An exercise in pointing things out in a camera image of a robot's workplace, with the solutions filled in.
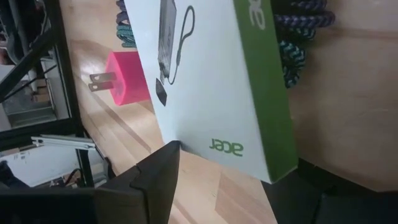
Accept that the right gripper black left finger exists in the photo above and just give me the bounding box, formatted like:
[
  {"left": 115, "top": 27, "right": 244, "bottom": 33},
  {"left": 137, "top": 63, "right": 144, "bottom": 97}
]
[{"left": 0, "top": 139, "right": 182, "bottom": 224}]

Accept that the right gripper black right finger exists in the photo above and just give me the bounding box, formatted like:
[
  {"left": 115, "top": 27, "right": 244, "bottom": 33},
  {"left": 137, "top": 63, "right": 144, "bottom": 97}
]
[{"left": 261, "top": 157, "right": 398, "bottom": 224}]

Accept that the white green acer box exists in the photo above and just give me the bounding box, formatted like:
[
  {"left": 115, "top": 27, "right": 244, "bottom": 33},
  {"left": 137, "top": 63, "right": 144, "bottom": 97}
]
[{"left": 124, "top": 0, "right": 299, "bottom": 184}]

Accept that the silver metal bar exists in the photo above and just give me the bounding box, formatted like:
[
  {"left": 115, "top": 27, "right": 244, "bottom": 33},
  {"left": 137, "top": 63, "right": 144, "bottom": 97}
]
[{"left": 30, "top": 134, "right": 96, "bottom": 151}]

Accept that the pink charger plug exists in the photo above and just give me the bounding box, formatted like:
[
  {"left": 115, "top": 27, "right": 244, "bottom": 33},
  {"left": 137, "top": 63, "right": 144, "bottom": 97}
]
[{"left": 88, "top": 51, "right": 152, "bottom": 106}]

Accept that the black metal table frame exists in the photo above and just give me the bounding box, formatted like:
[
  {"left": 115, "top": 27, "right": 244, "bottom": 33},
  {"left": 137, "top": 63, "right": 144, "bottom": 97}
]
[{"left": 0, "top": 0, "right": 109, "bottom": 189}]

